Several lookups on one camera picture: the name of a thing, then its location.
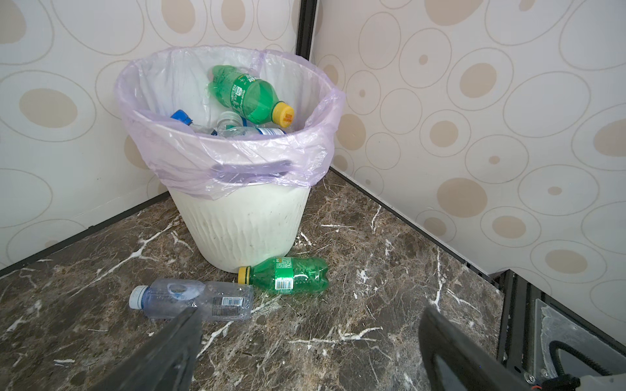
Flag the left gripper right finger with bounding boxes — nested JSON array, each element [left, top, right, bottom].
[[418, 306, 531, 390]]

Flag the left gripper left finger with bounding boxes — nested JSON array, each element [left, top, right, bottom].
[[91, 308, 202, 391]]

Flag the clear bottle purple tint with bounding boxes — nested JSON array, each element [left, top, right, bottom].
[[128, 279, 254, 322]]

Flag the small crushed bottle blue cap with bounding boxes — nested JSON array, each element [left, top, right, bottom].
[[211, 126, 285, 138]]

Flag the clear bottle green white label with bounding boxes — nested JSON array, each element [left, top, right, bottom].
[[215, 111, 246, 130]]

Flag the clear bottle pink red label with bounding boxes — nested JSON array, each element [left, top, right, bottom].
[[171, 109, 218, 136]]

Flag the green bottle yellow cap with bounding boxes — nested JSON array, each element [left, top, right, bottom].
[[208, 65, 295, 128]]

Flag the white waste bin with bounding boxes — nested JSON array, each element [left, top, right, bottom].
[[170, 184, 311, 273]]

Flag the pink bin liner bag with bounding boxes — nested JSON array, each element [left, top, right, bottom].
[[114, 46, 346, 200]]

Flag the green bottle upper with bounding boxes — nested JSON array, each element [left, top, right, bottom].
[[237, 257, 329, 295]]

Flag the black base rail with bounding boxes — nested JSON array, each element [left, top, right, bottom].
[[496, 270, 625, 390]]

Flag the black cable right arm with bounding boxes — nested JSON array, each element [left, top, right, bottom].
[[540, 340, 615, 391]]

